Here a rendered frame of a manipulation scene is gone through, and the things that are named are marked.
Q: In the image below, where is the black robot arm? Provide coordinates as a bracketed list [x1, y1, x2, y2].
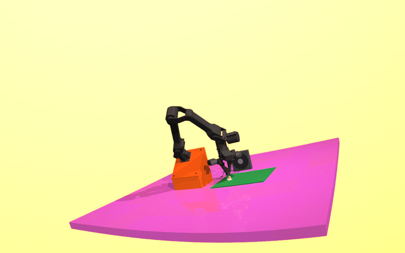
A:
[165, 106, 240, 163]

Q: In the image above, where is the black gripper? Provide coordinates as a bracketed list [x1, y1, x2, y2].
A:
[207, 145, 242, 174]

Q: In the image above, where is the black square cooling fan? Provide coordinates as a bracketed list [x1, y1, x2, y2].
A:
[232, 150, 253, 172]

